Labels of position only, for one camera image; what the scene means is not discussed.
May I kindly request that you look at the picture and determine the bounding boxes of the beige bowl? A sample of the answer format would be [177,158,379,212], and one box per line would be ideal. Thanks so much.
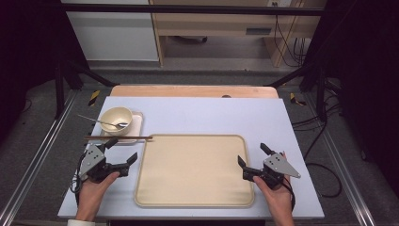
[99,106,134,137]

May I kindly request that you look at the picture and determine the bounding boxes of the white wall socket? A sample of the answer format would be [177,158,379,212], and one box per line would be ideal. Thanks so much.
[266,0,293,8]

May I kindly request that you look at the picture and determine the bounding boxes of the person's right hand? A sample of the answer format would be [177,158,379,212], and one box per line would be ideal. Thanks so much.
[252,151,295,218]

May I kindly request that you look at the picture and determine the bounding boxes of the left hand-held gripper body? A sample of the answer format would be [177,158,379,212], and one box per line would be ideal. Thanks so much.
[78,144,131,184]

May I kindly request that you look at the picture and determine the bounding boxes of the black floor cable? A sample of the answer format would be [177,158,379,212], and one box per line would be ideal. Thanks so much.
[291,78,343,199]

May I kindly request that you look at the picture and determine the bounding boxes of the left hand-held gripper cable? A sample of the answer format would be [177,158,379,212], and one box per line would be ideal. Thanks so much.
[69,150,88,206]

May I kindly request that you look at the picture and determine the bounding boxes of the wooden table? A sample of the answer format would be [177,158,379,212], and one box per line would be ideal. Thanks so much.
[109,84,279,99]

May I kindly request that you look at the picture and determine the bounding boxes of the grey label on desk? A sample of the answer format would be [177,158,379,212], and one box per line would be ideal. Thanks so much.
[245,27,273,36]

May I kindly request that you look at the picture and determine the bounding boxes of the aluminium floor rail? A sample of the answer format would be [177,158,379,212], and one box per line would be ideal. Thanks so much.
[302,92,377,226]
[0,90,79,226]

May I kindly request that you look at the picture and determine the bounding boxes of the right hand-held gripper cable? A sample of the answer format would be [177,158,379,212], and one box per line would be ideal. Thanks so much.
[281,175,296,212]

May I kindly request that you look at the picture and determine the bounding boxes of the black metal stand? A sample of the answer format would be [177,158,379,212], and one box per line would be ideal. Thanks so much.
[55,59,119,121]
[266,60,328,123]

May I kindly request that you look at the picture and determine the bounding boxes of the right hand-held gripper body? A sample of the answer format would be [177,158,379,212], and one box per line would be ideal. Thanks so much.
[243,152,302,191]

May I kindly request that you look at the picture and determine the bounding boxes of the small white square plate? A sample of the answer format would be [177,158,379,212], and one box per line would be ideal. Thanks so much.
[99,110,145,146]

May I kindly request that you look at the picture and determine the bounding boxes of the black horizontal frame bar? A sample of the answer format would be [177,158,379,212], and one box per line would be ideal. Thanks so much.
[60,3,326,17]

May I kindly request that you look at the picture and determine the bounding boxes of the white cabinet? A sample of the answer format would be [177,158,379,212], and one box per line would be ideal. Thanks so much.
[60,0,159,62]

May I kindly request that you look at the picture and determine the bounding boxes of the hand-held gripper cable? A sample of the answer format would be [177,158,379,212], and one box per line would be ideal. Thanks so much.
[69,150,88,206]
[281,175,296,212]

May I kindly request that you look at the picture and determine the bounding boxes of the person's left hand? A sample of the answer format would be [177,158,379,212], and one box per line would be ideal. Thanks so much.
[75,171,121,218]

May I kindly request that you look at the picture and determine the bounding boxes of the large beige tray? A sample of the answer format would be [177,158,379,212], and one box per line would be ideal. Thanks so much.
[134,134,256,209]

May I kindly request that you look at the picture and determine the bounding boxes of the light wooden desk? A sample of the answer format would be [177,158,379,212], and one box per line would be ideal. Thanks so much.
[149,0,327,69]

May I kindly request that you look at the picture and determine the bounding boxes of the yellow black tape strip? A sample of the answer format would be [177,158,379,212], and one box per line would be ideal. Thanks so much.
[88,89,102,107]
[289,91,307,106]

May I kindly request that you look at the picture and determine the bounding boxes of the black curtain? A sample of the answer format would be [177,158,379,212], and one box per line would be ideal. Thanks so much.
[0,0,90,142]
[305,0,399,189]

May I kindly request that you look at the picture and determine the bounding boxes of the black hanging cables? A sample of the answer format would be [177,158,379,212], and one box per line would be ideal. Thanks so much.
[272,13,309,69]

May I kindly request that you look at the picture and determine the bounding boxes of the metal spoon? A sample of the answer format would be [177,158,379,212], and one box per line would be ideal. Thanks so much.
[77,114,130,129]

